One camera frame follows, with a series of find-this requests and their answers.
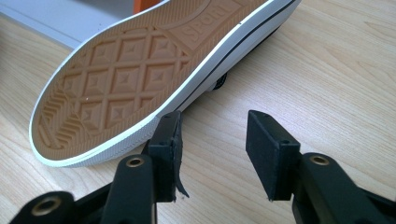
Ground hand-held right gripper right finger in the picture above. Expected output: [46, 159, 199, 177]
[246, 109, 390, 224]

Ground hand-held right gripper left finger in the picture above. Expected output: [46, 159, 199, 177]
[102, 110, 190, 224]

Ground black canvas sneaker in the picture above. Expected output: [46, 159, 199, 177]
[28, 0, 303, 169]

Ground white two-tier shoe rack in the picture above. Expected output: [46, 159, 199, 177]
[0, 0, 171, 50]

